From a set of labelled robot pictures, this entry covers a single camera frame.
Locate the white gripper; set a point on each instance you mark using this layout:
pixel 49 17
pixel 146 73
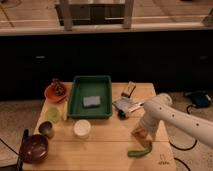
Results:
pixel 148 123

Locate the red yellow apple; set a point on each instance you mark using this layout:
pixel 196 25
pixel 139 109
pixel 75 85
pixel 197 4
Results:
pixel 140 135

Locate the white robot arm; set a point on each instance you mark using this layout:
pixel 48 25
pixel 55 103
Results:
pixel 159 108

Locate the white paper cup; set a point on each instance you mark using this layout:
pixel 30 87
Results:
pixel 82 128

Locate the light green plastic cup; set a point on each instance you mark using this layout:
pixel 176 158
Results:
pixel 52 115

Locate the grey cloth with black object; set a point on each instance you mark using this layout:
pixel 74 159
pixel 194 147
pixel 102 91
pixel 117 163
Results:
pixel 123 106

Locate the brown small box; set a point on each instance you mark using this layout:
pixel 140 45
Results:
pixel 128 90

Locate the blue black floor device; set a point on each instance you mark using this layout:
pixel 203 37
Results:
pixel 199 99

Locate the green plastic tray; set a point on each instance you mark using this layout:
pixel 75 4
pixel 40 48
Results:
pixel 84 86

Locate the blue grey sponge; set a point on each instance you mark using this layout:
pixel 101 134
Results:
pixel 91 101

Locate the dark pine cone object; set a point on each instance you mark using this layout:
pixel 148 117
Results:
pixel 58 88

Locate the orange plate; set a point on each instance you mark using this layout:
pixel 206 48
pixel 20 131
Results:
pixel 51 95

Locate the dark red bowl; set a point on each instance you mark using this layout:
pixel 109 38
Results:
pixel 35 149

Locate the black handled knife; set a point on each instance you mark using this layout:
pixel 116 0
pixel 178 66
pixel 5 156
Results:
pixel 136 106

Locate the white stool frame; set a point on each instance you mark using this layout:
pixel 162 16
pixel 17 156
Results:
pixel 94 12

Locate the black spoon handle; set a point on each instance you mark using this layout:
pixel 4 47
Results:
pixel 20 157

